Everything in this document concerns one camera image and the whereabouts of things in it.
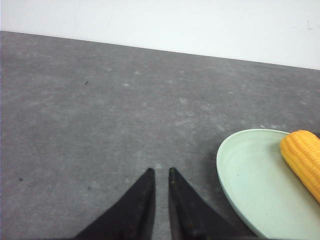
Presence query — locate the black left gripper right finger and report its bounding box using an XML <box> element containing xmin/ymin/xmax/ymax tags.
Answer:
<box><xmin>168</xmin><ymin>167</ymin><xmax>246</xmax><ymax>240</ymax></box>

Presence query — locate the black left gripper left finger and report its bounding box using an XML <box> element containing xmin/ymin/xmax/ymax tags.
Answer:
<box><xmin>74</xmin><ymin>168</ymin><xmax>156</xmax><ymax>240</ymax></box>

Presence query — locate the yellow corn cob piece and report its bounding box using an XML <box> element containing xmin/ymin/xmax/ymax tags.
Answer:
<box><xmin>279</xmin><ymin>130</ymin><xmax>320</xmax><ymax>202</ymax></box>

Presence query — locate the light green oval plate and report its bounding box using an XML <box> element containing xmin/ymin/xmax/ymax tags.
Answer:
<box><xmin>216</xmin><ymin>129</ymin><xmax>320</xmax><ymax>240</ymax></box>

